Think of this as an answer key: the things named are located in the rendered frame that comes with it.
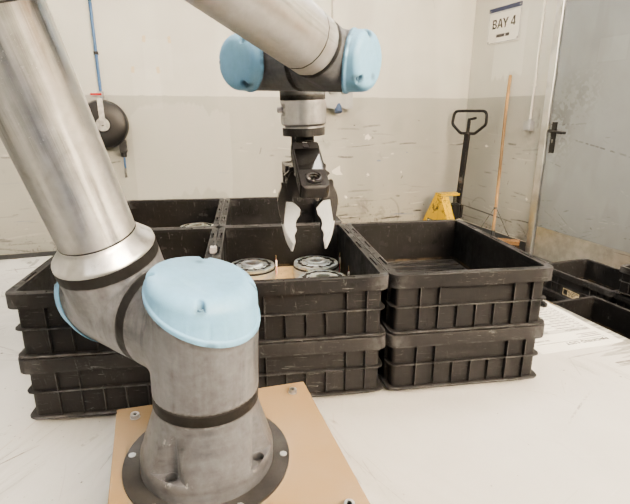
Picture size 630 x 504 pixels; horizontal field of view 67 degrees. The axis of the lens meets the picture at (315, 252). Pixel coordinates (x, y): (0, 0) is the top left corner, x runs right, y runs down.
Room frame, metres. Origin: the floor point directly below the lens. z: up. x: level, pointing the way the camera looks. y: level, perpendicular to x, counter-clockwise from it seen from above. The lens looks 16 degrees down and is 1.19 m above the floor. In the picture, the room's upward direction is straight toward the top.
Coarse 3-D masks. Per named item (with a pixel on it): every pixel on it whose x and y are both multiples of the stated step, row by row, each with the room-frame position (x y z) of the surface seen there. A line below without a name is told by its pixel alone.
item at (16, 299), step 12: (180, 228) 1.08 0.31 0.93; (192, 228) 1.08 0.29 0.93; (204, 228) 1.08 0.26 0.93; (216, 228) 1.08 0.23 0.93; (48, 264) 0.80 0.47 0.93; (36, 276) 0.75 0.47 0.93; (12, 288) 0.68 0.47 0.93; (12, 300) 0.66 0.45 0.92; (24, 300) 0.66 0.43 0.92; (36, 300) 0.66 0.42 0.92; (48, 300) 0.67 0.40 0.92
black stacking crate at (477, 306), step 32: (416, 224) 1.15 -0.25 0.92; (448, 224) 1.16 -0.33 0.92; (384, 256) 1.14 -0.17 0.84; (416, 256) 1.15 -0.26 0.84; (448, 256) 1.16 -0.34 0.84; (480, 256) 1.03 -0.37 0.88; (512, 256) 0.90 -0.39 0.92; (416, 288) 0.76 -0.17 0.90; (448, 288) 0.77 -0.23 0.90; (480, 288) 0.78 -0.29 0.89; (512, 288) 0.79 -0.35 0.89; (384, 320) 0.80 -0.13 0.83; (416, 320) 0.76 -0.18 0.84; (448, 320) 0.77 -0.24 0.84; (480, 320) 0.78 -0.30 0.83; (512, 320) 0.79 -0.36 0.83
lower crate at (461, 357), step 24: (408, 336) 0.75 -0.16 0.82; (432, 336) 0.75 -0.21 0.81; (456, 336) 0.76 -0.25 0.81; (480, 336) 0.77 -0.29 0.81; (504, 336) 0.77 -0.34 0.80; (528, 336) 0.78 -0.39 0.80; (384, 360) 0.78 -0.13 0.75; (408, 360) 0.76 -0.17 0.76; (432, 360) 0.77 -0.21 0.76; (456, 360) 0.77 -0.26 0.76; (480, 360) 0.78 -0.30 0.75; (504, 360) 0.78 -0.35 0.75; (528, 360) 0.79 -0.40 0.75; (384, 384) 0.76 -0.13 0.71; (408, 384) 0.76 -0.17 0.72; (432, 384) 0.76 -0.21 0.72; (456, 384) 0.76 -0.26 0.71
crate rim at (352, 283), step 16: (304, 224) 1.12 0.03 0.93; (336, 224) 1.12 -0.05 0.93; (352, 240) 0.97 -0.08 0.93; (368, 256) 0.85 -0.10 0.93; (384, 272) 0.76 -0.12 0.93; (272, 288) 0.71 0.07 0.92; (288, 288) 0.72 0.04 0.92; (304, 288) 0.72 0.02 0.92; (320, 288) 0.73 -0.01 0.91; (336, 288) 0.73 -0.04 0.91; (352, 288) 0.73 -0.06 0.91; (368, 288) 0.74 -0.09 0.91; (384, 288) 0.74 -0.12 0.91
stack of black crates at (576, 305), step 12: (564, 300) 1.73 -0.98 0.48; (576, 300) 1.74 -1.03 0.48; (588, 300) 1.76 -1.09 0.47; (600, 300) 1.74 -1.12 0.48; (576, 312) 1.74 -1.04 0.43; (588, 312) 1.76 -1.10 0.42; (600, 312) 1.73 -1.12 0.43; (612, 312) 1.68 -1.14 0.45; (624, 312) 1.64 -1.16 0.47; (600, 324) 1.72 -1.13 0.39; (612, 324) 1.67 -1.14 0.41; (624, 324) 1.63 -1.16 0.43; (624, 336) 1.62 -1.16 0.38
